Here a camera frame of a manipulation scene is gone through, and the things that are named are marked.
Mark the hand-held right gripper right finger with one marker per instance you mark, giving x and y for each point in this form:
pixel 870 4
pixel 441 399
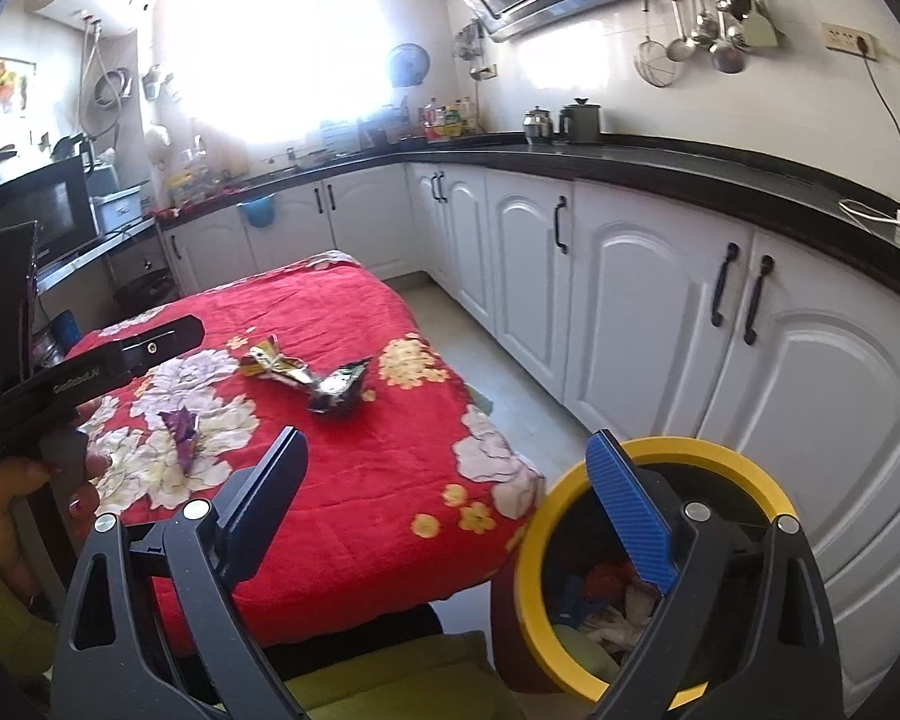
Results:
pixel 634 510

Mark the person's left hand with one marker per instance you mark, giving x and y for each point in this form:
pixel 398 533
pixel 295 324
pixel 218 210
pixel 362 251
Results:
pixel 7 510

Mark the black kitchen countertop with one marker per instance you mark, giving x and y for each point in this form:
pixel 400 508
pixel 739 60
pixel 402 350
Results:
pixel 682 165

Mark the black silver crumpled wrapper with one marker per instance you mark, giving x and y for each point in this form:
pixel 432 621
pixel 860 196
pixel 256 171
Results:
pixel 337 388

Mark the white kitchen cabinets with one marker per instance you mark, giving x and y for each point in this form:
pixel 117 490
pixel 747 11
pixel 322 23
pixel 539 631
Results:
pixel 645 300

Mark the purple crumpled wrapper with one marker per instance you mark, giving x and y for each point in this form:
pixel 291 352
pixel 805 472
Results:
pixel 180 429

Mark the grey storage box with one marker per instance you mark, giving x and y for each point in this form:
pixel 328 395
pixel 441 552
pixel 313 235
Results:
pixel 120 210

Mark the group of condiment bottles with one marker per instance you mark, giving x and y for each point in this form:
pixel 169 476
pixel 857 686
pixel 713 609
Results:
pixel 450 121

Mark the hanging wall rack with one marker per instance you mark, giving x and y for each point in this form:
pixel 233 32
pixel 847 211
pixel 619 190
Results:
pixel 474 49

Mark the yellow-rimmed black trash bin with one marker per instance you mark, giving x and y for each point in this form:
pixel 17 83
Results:
pixel 720 457

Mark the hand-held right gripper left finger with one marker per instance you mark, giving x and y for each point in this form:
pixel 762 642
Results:
pixel 266 517

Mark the beige wall socket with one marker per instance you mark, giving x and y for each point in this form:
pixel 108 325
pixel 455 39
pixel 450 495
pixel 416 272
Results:
pixel 847 40

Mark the blue hanging bag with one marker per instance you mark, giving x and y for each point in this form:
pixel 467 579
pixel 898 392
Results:
pixel 259 211

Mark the black microwave oven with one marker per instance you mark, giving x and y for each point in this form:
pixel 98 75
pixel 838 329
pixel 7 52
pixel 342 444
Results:
pixel 37 210

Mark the blue round wall plate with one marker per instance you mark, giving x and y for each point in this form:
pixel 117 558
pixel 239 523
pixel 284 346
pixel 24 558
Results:
pixel 409 66

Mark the person's left forearm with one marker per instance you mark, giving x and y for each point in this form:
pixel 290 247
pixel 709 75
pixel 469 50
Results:
pixel 4 630

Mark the yellow-green crumpled wrapper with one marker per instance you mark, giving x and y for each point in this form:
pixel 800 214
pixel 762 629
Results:
pixel 277 365

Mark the bright kitchen window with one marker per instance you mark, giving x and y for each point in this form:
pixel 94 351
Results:
pixel 292 37

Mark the dark green pot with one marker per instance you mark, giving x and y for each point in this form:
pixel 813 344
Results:
pixel 581 124

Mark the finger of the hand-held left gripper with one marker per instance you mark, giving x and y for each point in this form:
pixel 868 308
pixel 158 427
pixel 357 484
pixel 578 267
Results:
pixel 161 341
pixel 11 292

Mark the red floral blanket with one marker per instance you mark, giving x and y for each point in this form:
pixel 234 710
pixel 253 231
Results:
pixel 360 465

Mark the small steel pot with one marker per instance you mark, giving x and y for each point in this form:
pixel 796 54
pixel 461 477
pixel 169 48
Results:
pixel 538 126

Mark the row of hanging steel utensils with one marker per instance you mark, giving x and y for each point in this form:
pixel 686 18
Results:
pixel 720 22

